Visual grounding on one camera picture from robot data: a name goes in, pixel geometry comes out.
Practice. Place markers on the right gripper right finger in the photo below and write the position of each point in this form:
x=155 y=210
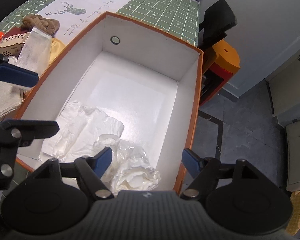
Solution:
x=204 y=172

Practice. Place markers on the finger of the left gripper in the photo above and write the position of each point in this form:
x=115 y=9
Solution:
x=10 y=73
x=30 y=130

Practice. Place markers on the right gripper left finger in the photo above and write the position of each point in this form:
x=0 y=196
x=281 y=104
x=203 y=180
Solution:
x=90 y=171

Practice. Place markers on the white fluffy towel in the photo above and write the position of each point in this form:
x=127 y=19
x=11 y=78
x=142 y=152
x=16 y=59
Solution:
x=11 y=98

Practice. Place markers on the clear bubble wrap bag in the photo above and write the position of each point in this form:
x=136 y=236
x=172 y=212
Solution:
x=35 y=53

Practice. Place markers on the dark red sponge block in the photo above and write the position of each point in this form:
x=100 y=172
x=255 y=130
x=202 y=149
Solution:
x=15 y=31

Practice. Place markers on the white plastic bag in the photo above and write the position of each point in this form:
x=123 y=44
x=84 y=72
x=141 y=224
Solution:
x=84 y=131

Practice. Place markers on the yellow microfiber cloth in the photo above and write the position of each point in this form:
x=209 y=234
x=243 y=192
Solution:
x=57 y=47

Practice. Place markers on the brown plush knot toy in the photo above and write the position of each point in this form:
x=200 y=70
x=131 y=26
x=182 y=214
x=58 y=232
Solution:
x=48 y=26

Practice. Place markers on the wooden radio box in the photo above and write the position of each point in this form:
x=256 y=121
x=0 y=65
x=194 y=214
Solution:
x=12 y=45

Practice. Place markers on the beige sofa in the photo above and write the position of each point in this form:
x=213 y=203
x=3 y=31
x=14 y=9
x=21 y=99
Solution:
x=293 y=142

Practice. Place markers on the orange cardboard storage box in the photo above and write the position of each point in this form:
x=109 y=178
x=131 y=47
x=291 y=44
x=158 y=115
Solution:
x=142 y=76

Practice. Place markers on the orange plastic stool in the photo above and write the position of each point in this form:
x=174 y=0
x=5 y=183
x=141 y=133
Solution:
x=220 y=64

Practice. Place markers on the black chair far right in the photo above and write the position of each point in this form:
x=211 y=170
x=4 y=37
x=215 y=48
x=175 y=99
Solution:
x=218 y=19

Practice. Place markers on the green grid tablecloth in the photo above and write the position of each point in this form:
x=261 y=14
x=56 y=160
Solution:
x=179 y=18

